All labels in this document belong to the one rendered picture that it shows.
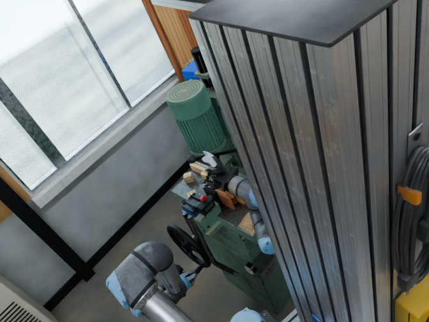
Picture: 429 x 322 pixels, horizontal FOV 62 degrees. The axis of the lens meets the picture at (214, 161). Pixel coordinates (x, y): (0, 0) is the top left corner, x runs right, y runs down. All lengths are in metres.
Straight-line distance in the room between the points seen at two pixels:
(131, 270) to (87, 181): 1.76
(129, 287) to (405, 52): 1.04
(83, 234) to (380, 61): 2.86
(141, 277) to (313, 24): 1.02
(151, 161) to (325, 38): 2.95
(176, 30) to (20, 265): 2.10
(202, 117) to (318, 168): 1.08
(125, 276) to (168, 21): 2.19
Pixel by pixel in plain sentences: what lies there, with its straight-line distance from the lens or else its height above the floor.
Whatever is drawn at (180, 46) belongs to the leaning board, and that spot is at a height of 1.13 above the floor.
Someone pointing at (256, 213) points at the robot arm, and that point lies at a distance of 1.33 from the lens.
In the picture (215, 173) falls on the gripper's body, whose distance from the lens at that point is 1.37.
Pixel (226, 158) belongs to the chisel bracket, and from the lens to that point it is 1.77.
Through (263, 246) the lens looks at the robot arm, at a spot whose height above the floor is 1.16.
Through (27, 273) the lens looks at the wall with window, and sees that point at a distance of 3.03.
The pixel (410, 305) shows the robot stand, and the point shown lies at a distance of 0.79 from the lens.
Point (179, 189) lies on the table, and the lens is 1.99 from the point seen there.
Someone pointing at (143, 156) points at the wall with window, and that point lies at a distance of 3.17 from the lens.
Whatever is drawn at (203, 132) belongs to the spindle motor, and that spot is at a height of 1.33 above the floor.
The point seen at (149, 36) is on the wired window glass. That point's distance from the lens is 3.16.
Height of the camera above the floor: 2.17
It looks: 38 degrees down
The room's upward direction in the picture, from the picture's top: 24 degrees counter-clockwise
